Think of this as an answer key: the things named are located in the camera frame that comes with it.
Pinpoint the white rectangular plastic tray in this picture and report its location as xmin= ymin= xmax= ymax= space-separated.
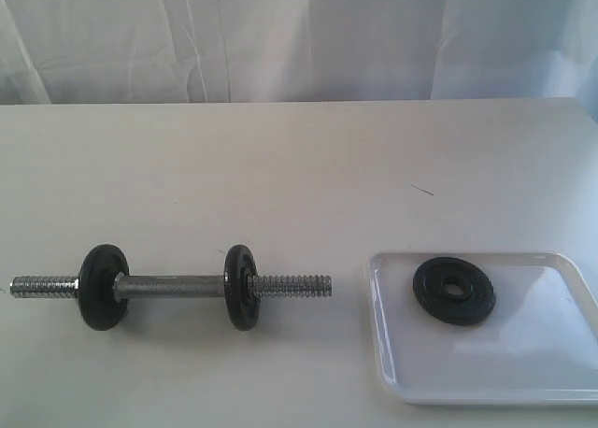
xmin=365 ymin=251 xmax=597 ymax=407

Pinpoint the black weight plate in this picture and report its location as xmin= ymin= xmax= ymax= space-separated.
xmin=412 ymin=257 xmax=496 ymax=326
xmin=77 ymin=244 xmax=129 ymax=331
xmin=223 ymin=244 xmax=261 ymax=331

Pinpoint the white backdrop curtain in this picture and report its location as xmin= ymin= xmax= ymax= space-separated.
xmin=1 ymin=0 xmax=597 ymax=107

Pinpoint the chrome threaded dumbbell bar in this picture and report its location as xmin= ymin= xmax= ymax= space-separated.
xmin=9 ymin=274 xmax=333 ymax=300

